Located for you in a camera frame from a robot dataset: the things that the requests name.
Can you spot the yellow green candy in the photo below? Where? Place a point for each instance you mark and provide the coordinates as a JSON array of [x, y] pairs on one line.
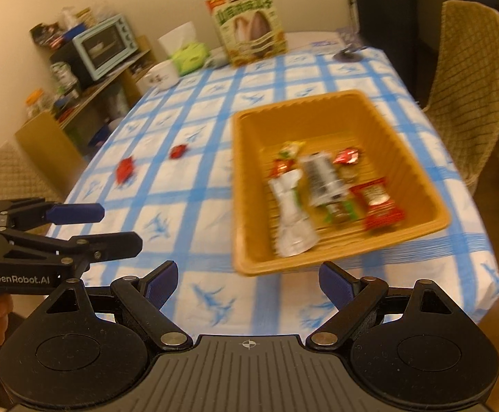
[[290, 149]]

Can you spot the phone stand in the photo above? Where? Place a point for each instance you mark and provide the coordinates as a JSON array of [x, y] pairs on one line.
[[352, 51]]

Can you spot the large red snack packet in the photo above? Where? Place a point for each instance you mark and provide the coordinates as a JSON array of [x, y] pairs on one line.
[[125, 170]]

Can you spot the green tissue pack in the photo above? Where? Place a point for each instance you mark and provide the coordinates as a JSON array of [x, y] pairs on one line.
[[183, 48]]

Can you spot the silver snack packet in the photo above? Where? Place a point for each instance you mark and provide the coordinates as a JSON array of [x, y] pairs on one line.
[[324, 184]]

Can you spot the sunflower seed bag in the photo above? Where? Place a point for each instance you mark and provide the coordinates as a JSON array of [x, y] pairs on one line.
[[250, 30]]

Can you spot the plastic jar orange lid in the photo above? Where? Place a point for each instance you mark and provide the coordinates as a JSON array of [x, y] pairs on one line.
[[38, 102]]

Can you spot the wooden shelf cabinet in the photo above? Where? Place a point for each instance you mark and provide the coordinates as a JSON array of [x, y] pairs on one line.
[[60, 149]]

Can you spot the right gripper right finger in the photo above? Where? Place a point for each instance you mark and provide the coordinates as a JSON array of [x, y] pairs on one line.
[[355, 299]]

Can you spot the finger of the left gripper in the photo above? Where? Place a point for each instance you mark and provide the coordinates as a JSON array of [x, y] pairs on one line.
[[95, 244], [25, 214]]

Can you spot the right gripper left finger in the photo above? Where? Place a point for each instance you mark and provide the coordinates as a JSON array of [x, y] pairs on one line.
[[141, 300]]

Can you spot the quilted beige chair left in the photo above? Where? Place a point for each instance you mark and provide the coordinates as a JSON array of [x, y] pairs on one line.
[[20, 179]]

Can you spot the dark red snack bar packet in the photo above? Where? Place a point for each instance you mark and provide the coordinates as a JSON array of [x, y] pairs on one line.
[[381, 210]]

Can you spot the white mug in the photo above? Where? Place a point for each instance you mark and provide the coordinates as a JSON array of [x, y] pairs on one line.
[[161, 76]]

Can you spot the mint toaster oven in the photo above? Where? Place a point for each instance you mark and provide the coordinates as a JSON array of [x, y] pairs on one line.
[[95, 52]]

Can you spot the small red candy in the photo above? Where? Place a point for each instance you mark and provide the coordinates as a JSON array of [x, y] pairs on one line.
[[178, 151], [347, 156]]

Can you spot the quilted beige chair right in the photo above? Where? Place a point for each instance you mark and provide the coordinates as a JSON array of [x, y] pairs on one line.
[[463, 104]]

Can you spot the quilted beige chair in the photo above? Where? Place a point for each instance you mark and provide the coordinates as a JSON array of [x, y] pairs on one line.
[[463, 104], [20, 179]]

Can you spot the clear brown candy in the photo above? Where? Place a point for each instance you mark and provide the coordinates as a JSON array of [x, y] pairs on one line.
[[348, 173]]

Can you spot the orange plastic basket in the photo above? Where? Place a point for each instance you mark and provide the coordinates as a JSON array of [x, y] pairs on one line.
[[326, 123]]

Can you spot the white snack packet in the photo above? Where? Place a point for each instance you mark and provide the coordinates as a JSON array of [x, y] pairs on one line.
[[296, 233]]

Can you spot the grey cloth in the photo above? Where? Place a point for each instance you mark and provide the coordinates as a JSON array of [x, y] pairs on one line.
[[217, 58]]

